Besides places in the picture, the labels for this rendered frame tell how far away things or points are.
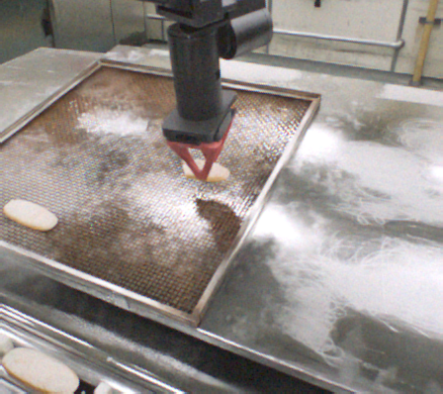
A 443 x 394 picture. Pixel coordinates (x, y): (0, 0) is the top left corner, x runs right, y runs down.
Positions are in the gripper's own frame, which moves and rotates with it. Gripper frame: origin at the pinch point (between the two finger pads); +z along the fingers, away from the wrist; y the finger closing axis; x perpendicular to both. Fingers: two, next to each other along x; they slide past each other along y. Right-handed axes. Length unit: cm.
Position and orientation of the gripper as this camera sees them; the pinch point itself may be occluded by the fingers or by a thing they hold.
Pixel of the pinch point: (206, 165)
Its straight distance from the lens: 62.6
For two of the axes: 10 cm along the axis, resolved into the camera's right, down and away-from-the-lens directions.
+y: 3.2, -6.2, 7.1
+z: 0.6, 7.7, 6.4
